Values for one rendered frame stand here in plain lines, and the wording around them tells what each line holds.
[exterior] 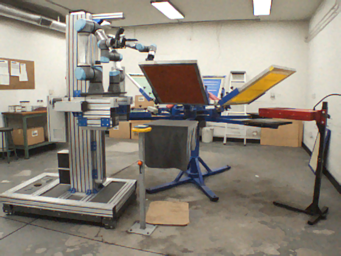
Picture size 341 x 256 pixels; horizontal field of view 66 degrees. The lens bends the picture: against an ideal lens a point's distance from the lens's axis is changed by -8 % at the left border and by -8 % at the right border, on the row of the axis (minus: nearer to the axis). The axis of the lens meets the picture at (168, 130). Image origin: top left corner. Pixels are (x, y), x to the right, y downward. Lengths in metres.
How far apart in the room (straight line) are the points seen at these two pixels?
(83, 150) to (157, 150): 0.75
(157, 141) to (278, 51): 5.06
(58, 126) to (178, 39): 5.16
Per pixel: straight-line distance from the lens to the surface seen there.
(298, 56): 7.25
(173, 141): 2.66
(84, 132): 2.88
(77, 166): 2.99
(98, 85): 2.60
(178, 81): 2.92
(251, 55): 7.19
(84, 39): 2.56
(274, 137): 7.10
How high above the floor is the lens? 1.28
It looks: 8 degrees down
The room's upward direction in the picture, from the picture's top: straight up
